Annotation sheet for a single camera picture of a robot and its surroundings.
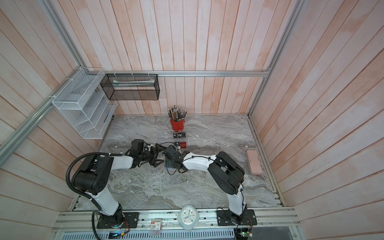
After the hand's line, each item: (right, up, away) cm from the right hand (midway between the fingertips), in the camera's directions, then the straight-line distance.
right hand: (173, 161), depth 93 cm
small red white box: (-6, -27, -23) cm, 36 cm away
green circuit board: (+36, -30, -22) cm, 52 cm away
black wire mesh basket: (-30, +50, +9) cm, 59 cm away
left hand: (-4, +4, -2) cm, 6 cm away
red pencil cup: (+1, +22, +17) cm, 28 cm away
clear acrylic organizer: (+4, +14, +7) cm, 16 cm away
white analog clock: (+10, -23, -21) cm, 33 cm away
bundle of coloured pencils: (+1, +31, +8) cm, 32 cm away
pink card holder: (-5, -4, -3) cm, 7 cm away
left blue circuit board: (-26, -31, -22) cm, 46 cm away
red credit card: (+6, +9, +7) cm, 13 cm away
